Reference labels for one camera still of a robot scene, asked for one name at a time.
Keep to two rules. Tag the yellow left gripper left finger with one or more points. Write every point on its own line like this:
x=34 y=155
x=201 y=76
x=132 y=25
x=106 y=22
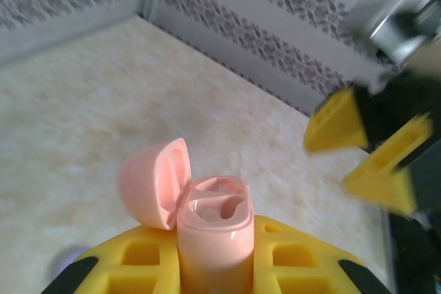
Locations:
x=165 y=266

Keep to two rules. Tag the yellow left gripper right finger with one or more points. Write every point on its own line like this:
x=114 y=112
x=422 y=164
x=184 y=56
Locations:
x=262 y=259

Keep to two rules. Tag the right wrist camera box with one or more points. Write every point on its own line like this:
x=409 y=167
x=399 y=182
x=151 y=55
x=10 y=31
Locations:
x=389 y=36

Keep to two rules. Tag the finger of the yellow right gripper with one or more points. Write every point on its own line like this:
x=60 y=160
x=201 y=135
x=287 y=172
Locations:
x=336 y=128
x=382 y=173

